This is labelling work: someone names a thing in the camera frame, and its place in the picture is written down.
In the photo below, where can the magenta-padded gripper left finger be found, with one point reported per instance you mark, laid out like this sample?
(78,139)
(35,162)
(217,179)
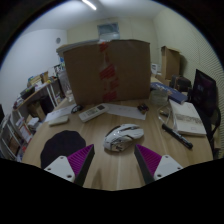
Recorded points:
(60,166)

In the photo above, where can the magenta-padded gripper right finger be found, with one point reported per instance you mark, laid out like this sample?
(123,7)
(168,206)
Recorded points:
(166,165)

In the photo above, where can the white gaming mouse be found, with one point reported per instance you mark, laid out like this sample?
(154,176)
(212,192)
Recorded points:
(122,136)

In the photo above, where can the black scalloped mouse pad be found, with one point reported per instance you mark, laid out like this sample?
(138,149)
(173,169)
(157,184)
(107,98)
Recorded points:
(61,143)

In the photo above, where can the black marker pen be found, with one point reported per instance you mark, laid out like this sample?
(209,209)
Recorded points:
(176,136)

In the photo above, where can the small white flat case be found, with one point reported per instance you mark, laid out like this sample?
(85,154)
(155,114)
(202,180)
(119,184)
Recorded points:
(58,120)

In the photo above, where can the white closed book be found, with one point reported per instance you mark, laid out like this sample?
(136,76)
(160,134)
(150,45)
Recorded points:
(187,118)

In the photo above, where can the white paper sheet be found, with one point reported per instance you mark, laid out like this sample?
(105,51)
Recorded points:
(58,112)
(125,110)

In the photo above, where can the low shelf unit with books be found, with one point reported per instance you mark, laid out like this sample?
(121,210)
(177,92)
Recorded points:
(15,136)

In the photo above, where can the small black yellow gadget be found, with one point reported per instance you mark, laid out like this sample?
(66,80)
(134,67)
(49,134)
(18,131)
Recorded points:
(143,108)

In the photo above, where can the white remote control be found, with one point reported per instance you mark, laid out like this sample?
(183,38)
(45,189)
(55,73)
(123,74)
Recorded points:
(92,112)

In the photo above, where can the clear plastic cup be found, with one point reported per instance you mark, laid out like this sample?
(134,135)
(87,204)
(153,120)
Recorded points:
(159,97)

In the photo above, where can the blue flat book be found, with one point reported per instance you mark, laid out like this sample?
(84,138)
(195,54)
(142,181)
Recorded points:
(175,95)

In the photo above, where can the wooden side desk with clutter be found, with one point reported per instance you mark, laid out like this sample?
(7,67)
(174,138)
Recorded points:
(35,95)

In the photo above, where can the clear plastic jug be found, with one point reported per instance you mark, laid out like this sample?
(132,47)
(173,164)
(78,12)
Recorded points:
(66,87)

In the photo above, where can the black office chair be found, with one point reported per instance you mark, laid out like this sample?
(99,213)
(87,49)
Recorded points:
(204,91)

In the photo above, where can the dark bag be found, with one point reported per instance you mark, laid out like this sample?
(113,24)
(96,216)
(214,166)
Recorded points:
(180,83)

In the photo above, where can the large taped cardboard box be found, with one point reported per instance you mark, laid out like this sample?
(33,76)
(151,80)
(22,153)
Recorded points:
(86,73)

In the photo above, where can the tall open cardboard box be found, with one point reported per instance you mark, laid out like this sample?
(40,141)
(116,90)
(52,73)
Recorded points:
(170,63)

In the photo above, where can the grey flat lid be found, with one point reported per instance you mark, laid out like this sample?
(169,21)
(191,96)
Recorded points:
(68,46)

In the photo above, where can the ceiling tube light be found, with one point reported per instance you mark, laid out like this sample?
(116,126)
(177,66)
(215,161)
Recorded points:
(89,4)

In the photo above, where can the round wall vent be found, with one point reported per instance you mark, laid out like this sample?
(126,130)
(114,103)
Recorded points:
(58,40)

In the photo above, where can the wall window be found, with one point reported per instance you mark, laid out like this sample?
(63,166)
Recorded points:
(108,30)

